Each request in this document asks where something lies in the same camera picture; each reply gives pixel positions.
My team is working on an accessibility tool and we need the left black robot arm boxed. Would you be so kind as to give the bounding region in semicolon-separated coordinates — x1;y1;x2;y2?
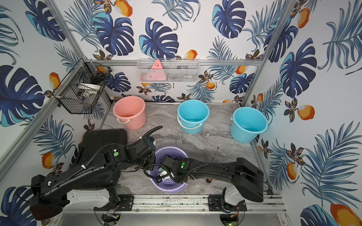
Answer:
29;137;156;221

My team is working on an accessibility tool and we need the black wire basket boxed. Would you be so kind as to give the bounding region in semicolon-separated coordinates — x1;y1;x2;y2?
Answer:
52;58;112;115

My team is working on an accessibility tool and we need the orange handled screwdriver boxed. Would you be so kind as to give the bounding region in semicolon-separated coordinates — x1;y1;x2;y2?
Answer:
206;147;219;184

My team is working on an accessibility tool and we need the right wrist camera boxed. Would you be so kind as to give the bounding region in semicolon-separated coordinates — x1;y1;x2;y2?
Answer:
156;167;170;183

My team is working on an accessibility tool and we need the pink plastic bucket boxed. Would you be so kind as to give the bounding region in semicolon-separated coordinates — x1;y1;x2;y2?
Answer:
113;96;146;130

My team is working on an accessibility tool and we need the pink triangular sponge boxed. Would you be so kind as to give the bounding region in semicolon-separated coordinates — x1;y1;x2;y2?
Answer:
143;59;167;82

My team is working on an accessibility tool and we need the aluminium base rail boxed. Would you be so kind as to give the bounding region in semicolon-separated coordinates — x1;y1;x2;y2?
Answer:
63;194;287;214

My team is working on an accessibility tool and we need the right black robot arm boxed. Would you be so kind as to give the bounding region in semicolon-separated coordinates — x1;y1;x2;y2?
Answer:
161;155;264;202

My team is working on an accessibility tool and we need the teal bucket with white handle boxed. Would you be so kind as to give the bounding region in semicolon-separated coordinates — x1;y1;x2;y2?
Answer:
177;100;210;134

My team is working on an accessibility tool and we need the black ribbed case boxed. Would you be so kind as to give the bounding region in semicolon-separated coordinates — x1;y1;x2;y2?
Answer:
69;129;127;190

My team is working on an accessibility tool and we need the teal bucket on wall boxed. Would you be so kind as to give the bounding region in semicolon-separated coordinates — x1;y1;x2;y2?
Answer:
230;107;269;143

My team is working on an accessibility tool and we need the purple plastic bucket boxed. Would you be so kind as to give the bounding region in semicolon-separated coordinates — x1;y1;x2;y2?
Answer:
147;147;188;193

